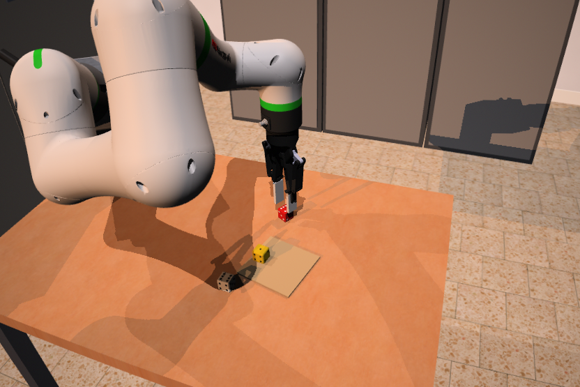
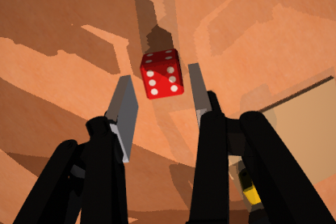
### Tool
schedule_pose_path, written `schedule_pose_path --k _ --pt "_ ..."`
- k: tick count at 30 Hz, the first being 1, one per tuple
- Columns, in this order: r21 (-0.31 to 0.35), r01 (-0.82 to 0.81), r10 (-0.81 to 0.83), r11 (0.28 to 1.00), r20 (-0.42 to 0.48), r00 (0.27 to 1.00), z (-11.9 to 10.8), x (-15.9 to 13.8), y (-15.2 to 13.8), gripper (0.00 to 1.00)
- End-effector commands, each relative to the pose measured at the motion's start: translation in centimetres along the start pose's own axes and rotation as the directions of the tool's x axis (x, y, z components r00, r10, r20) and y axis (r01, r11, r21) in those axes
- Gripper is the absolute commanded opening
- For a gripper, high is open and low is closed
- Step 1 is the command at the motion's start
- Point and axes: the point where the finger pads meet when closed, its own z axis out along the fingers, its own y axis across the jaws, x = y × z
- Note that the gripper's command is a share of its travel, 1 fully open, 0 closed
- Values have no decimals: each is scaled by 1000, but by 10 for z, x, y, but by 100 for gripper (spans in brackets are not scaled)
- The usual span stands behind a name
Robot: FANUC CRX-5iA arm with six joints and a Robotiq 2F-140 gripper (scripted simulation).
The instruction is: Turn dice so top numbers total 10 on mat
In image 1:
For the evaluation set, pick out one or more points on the yellow die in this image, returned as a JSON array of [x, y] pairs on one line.
[[260, 253]]

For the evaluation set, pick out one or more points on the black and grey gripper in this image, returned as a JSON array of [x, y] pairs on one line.
[[285, 157]]

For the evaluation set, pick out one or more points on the white die with black pips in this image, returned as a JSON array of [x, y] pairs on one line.
[[226, 282]]

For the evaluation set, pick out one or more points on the tan flat mat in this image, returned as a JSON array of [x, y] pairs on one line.
[[283, 271]]

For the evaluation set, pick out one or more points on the dark red die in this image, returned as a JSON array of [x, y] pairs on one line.
[[282, 213]]

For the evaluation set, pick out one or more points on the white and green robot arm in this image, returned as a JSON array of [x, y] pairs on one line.
[[160, 151]]

